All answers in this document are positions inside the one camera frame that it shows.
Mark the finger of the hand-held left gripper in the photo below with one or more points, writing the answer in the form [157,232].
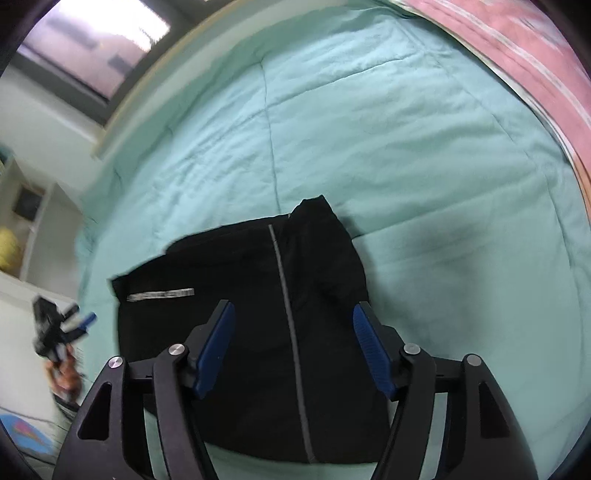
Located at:
[85,319]
[71,310]

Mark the pink patterned pillow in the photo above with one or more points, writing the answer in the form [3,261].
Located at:
[521,50]

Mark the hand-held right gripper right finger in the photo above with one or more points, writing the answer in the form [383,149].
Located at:
[369,350]

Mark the grey framed window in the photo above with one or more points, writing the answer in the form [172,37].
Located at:
[97,41]

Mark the person's left hand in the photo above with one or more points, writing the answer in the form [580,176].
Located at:
[64,376]

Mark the pale window sill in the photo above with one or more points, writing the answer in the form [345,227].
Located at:
[161,78]

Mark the green quilt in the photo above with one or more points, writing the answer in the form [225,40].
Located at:
[369,161]

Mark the white bookshelf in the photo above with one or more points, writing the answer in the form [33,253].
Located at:
[41,221]

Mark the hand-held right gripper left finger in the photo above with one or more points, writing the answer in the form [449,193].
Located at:
[214,350]

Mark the black box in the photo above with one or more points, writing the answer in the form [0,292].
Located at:
[25,204]

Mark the black hooded jacket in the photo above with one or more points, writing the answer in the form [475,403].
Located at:
[258,346]

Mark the colourful floor mat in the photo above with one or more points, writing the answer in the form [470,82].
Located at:
[25,431]

